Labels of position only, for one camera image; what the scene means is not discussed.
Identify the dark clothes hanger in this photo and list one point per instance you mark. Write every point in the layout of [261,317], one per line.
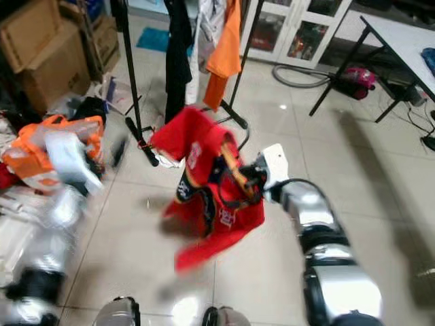
[234,170]

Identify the red mesh jersey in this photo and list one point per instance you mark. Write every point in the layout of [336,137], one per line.
[190,142]

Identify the blue denim garment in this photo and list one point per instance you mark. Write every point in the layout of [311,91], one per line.
[429,68]

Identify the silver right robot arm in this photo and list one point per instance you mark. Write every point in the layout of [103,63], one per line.
[326,231]

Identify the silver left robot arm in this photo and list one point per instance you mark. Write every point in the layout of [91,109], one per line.
[51,238]

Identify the orange garment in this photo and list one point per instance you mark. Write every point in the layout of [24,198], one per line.
[225,54]

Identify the silver robot right leg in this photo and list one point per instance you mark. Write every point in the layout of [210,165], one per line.
[224,318]

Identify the black garment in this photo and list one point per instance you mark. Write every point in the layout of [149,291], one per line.
[179,61]

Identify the magenta vacuum cleaner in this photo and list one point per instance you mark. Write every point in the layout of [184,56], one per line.
[357,81]

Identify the red garment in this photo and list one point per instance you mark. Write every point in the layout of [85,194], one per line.
[8,178]

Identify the white patterned garment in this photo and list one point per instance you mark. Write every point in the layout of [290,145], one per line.
[205,34]

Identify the white glass door cabinet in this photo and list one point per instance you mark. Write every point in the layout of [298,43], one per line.
[296,30]

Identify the teal floor mat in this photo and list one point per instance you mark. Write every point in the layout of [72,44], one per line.
[153,39]

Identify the black fabric case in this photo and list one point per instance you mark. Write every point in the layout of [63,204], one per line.
[88,110]

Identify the large brown cardboard box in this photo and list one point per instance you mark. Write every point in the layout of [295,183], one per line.
[47,68]

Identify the chrome rail clothes rack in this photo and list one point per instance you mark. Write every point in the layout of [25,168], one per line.
[129,68]

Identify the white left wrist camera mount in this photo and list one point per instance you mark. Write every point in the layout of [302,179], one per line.
[71,159]

